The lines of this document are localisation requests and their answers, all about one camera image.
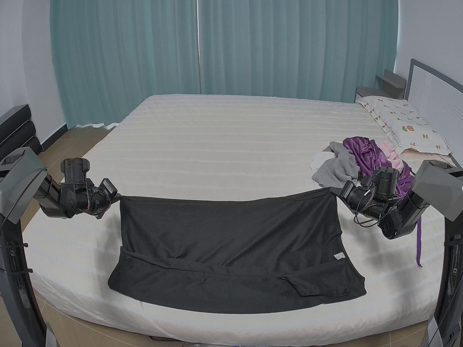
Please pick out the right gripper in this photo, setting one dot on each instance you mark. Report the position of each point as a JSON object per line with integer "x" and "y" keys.
{"x": 358, "y": 199}

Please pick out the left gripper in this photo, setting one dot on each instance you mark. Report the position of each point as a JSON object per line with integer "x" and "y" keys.
{"x": 108, "y": 190}

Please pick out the black T-shirt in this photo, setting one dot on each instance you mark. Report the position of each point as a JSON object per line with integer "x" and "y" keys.
{"x": 217, "y": 230}

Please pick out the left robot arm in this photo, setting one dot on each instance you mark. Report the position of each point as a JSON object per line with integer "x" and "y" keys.
{"x": 21, "y": 179}

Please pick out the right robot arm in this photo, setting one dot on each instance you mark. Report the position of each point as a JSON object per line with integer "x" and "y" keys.
{"x": 437, "y": 186}

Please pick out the bed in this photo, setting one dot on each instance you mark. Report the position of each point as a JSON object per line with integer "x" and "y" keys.
{"x": 235, "y": 139}

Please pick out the grey knit garment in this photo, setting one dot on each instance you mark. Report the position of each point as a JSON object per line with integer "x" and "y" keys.
{"x": 336, "y": 168}

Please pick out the purple satin garment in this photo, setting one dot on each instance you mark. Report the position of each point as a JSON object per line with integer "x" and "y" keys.
{"x": 361, "y": 154}

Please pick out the white garment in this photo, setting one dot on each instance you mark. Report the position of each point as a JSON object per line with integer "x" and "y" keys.
{"x": 320, "y": 161}

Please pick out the pink garment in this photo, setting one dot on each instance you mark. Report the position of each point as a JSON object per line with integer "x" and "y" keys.
{"x": 392, "y": 154}

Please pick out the white printed pillow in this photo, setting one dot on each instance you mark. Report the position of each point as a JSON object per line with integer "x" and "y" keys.
{"x": 398, "y": 118}

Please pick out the black chest of drawers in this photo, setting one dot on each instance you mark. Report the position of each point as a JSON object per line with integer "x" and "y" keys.
{"x": 18, "y": 128}

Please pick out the grey bedside table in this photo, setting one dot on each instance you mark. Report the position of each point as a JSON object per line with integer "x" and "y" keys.
{"x": 390, "y": 81}

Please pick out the blue-green curtain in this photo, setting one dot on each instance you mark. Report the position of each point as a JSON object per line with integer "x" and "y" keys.
{"x": 126, "y": 49}
{"x": 296, "y": 31}

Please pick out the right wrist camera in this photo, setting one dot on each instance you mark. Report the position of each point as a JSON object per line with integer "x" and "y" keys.
{"x": 366, "y": 183}

